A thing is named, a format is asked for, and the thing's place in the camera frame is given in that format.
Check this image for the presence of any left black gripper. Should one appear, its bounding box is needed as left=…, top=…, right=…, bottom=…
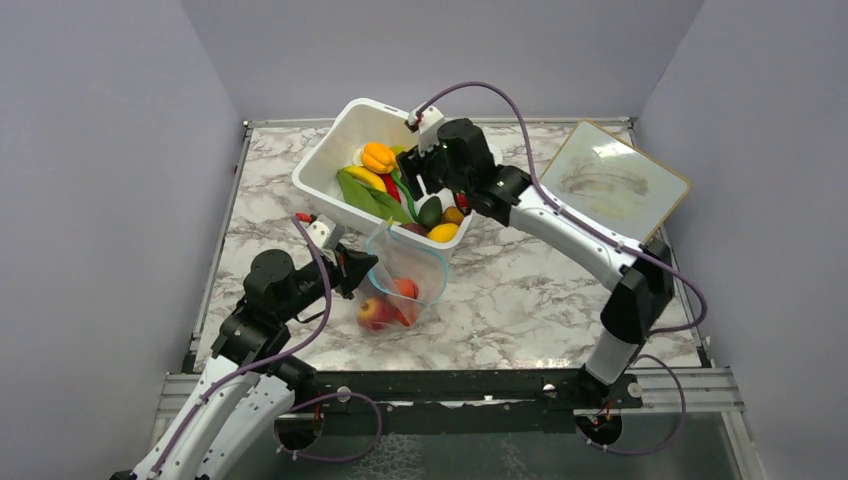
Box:
left=278, top=241, right=380, bottom=322

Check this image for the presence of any orange bell pepper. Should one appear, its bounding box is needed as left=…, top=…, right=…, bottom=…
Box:
left=360, top=142, right=397, bottom=174

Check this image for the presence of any clear zip top bag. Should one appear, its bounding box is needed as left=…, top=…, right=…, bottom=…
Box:
left=355, top=220, right=449, bottom=332

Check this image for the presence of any red apple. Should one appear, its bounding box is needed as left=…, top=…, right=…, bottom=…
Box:
left=356, top=297, right=396, bottom=331

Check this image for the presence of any peach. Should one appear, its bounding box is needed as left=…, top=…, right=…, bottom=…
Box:
left=394, top=278, right=420, bottom=300

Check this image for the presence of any orange carrot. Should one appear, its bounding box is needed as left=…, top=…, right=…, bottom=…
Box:
left=395, top=305, right=420, bottom=328

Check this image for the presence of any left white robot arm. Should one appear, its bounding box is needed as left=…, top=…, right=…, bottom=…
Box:
left=112, top=244, right=378, bottom=479

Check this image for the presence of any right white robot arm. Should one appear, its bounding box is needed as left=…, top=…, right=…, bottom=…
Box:
left=398, top=118, right=674, bottom=407

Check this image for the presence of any green chili pepper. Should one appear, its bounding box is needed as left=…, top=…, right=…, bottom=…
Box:
left=390, top=169, right=418, bottom=222

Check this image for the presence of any red chili pepper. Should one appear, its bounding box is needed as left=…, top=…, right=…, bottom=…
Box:
left=379, top=173, right=402, bottom=204

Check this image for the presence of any green avocado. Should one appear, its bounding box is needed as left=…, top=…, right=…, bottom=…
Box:
left=417, top=196, right=443, bottom=230

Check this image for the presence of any red strawberry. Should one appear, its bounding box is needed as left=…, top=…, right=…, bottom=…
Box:
left=454, top=193, right=470, bottom=215

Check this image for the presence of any small orange fruit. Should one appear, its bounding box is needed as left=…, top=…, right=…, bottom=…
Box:
left=442, top=206, right=465, bottom=226

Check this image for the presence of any green leaf vegetable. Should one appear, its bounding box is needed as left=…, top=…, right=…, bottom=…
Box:
left=336, top=170, right=413, bottom=224

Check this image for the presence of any dark purple passion fruit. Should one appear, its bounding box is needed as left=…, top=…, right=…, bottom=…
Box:
left=401, top=223, right=429, bottom=237

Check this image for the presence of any yellow lemon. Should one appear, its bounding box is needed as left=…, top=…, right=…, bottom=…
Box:
left=427, top=223, right=459, bottom=243

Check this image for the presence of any yellow banana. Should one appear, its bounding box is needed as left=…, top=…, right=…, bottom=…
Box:
left=342, top=165, right=387, bottom=193

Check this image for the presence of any white plastic bin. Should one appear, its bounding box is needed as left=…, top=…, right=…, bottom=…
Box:
left=292, top=98, right=474, bottom=260

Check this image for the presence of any wood framed whiteboard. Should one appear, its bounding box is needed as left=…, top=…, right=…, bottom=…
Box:
left=540, top=120, right=691, bottom=241

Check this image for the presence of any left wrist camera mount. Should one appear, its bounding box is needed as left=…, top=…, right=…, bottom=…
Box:
left=306, top=215, right=345, bottom=258

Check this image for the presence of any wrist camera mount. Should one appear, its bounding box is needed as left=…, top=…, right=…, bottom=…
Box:
left=405, top=105, right=445, bottom=157
left=306, top=215, right=345, bottom=258

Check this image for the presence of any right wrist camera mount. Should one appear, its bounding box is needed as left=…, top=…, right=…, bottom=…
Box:
left=405, top=105, right=445, bottom=157

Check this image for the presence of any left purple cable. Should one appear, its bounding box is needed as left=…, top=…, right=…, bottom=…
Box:
left=148, top=213, right=383, bottom=480

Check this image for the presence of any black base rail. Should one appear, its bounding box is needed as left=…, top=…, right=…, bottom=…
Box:
left=274, top=368, right=643, bottom=444

